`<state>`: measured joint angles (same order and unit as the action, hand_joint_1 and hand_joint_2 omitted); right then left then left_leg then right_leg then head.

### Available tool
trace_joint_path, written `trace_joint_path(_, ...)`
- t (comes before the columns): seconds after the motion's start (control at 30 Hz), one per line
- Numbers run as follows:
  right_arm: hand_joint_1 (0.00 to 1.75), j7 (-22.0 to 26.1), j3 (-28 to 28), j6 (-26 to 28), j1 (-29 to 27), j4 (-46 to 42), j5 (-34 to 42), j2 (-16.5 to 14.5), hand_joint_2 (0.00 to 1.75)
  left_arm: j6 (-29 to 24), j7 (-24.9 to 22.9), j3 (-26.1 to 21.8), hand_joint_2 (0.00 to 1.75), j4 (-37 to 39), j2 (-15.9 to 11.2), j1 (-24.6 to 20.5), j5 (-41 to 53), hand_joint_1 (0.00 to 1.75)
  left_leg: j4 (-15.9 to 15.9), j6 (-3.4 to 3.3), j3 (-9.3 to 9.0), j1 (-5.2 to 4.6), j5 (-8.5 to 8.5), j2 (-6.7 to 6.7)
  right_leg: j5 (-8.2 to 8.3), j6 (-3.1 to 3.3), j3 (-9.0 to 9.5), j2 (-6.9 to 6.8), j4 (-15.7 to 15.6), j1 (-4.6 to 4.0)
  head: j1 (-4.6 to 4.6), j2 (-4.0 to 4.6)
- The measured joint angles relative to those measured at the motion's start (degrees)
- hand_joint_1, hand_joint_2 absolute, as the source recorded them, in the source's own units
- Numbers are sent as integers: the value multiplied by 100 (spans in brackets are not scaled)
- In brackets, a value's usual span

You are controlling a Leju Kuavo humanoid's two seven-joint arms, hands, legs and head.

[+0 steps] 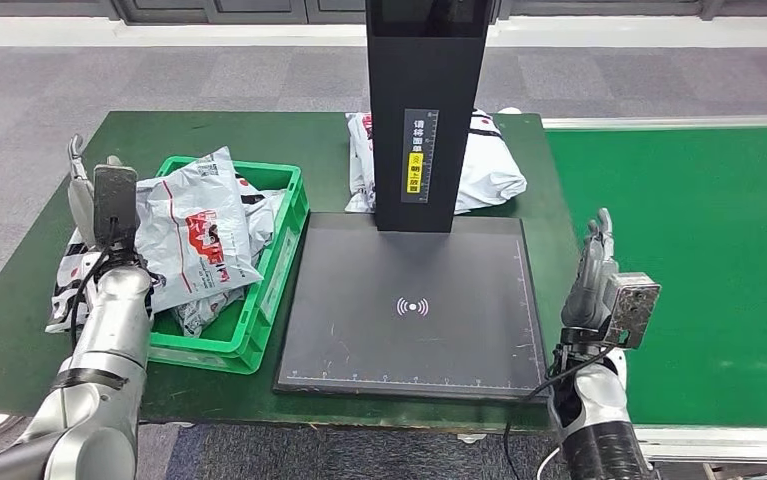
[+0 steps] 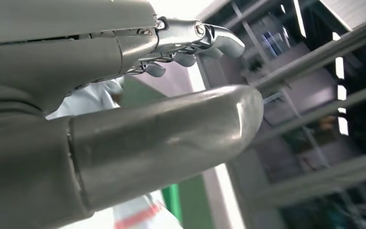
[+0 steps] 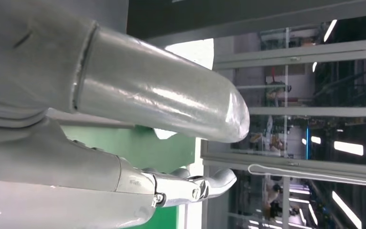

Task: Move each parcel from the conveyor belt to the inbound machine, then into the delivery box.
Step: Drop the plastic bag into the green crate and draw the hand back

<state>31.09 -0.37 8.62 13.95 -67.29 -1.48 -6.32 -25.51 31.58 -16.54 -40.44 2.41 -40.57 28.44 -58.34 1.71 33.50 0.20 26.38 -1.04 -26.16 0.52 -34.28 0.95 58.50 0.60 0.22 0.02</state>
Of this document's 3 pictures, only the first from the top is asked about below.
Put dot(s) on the green conveyor belt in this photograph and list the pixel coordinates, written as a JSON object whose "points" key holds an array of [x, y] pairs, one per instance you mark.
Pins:
{"points": [[688, 232]]}

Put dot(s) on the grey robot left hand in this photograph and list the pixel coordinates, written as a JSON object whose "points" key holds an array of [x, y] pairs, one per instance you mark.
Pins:
{"points": [[81, 205]]}

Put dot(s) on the black inbound scanner machine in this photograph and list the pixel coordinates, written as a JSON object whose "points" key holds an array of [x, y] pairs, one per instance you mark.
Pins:
{"points": [[356, 344]]}

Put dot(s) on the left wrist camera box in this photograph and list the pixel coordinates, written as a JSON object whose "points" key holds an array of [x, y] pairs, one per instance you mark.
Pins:
{"points": [[116, 199]]}

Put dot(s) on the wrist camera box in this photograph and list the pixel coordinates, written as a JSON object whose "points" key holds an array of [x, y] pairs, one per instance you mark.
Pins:
{"points": [[631, 308], [116, 199]]}

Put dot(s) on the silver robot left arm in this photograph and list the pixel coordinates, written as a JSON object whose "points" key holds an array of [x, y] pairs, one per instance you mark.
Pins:
{"points": [[111, 344]]}

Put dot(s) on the white table foot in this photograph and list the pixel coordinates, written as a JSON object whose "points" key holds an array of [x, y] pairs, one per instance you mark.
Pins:
{"points": [[471, 438]]}

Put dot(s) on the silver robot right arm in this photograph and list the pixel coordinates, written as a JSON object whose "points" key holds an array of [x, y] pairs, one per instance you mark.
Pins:
{"points": [[588, 404]]}

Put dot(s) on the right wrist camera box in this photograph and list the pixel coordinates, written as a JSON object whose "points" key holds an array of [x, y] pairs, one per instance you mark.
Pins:
{"points": [[631, 308]]}

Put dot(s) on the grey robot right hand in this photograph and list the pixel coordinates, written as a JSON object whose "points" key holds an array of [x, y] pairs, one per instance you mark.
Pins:
{"points": [[585, 301]]}

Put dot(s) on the small white object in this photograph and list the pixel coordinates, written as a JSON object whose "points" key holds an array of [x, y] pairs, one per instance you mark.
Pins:
{"points": [[509, 111]]}

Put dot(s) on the white poly mailer parcel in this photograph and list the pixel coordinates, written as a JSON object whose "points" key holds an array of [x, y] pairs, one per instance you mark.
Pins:
{"points": [[184, 218], [489, 172], [260, 218]]}

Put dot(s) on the green plastic crate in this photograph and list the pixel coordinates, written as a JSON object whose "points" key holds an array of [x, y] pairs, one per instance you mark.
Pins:
{"points": [[250, 331]]}

